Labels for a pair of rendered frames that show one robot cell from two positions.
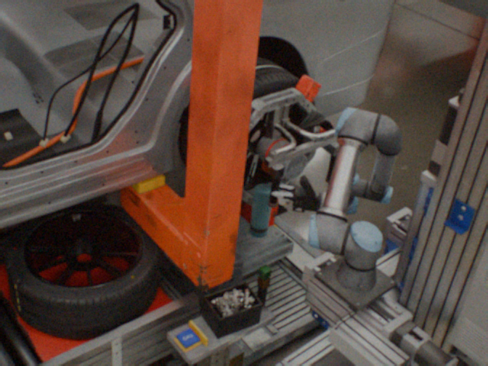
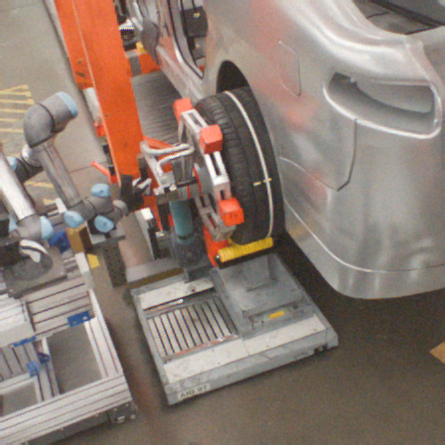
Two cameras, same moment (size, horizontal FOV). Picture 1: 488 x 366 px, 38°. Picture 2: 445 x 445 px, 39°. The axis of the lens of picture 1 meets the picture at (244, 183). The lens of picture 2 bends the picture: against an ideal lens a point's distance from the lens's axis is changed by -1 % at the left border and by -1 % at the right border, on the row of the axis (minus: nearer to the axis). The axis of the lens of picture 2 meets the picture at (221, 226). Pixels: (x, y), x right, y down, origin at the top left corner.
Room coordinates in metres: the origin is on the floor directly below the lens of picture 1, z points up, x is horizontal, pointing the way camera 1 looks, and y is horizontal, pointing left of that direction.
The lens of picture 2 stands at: (3.83, -2.18, 2.18)
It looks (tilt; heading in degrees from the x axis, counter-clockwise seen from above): 34 degrees down; 118
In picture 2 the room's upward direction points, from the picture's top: 9 degrees counter-clockwise
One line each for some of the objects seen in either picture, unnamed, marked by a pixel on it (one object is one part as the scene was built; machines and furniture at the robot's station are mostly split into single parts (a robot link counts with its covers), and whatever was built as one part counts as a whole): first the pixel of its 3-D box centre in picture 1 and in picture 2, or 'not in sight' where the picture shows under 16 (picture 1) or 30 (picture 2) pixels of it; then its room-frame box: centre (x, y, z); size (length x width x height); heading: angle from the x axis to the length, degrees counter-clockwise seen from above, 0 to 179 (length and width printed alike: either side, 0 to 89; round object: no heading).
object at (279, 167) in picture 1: (273, 168); (147, 158); (2.42, -0.11, 0.93); 0.09 x 0.05 x 0.05; 41
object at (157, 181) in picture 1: (144, 178); not in sight; (2.55, 0.45, 0.71); 0.14 x 0.14 x 0.05; 41
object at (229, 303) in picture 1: (232, 308); (99, 212); (1.99, -0.01, 0.51); 0.20 x 0.14 x 0.13; 124
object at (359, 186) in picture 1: (351, 186); (99, 200); (2.38, -0.45, 0.91); 0.11 x 0.08 x 0.11; 76
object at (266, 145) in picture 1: (281, 155); (189, 182); (2.64, -0.15, 0.85); 0.21 x 0.14 x 0.14; 41
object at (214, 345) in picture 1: (222, 326); (101, 221); (1.96, 0.02, 0.44); 0.43 x 0.17 x 0.03; 131
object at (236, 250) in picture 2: not in sight; (245, 247); (2.85, -0.13, 0.51); 0.29 x 0.06 x 0.06; 41
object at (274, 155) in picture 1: (276, 133); (164, 138); (2.53, -0.11, 1.03); 0.19 x 0.18 x 0.11; 41
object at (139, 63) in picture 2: not in sight; (125, 53); (1.15, 1.79, 0.69); 0.52 x 0.17 x 0.35; 41
